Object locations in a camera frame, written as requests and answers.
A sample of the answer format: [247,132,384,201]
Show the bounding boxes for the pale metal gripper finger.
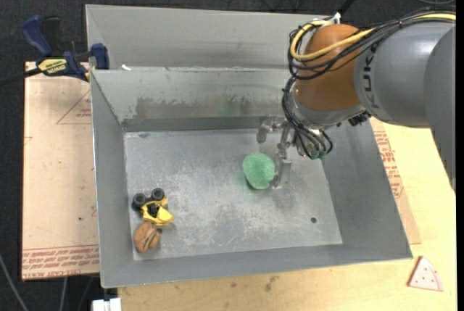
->
[271,142,293,191]
[256,116,281,144]

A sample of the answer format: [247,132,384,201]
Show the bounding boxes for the green foam ball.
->
[241,152,275,191]

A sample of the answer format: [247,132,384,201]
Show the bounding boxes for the grey metal bin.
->
[85,4,414,289]

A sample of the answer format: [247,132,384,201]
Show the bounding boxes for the yellow toy car black wheels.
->
[130,187,175,228]

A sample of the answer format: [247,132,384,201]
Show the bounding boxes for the brown walnut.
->
[133,221,162,254]

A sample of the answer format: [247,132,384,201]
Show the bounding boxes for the pink triangular sanding pad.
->
[407,255,444,293]

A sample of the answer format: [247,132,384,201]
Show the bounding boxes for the brown cardboard board red print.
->
[21,61,423,281]

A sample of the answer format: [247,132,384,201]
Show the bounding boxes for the black cylinder on white bracket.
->
[347,112,371,127]

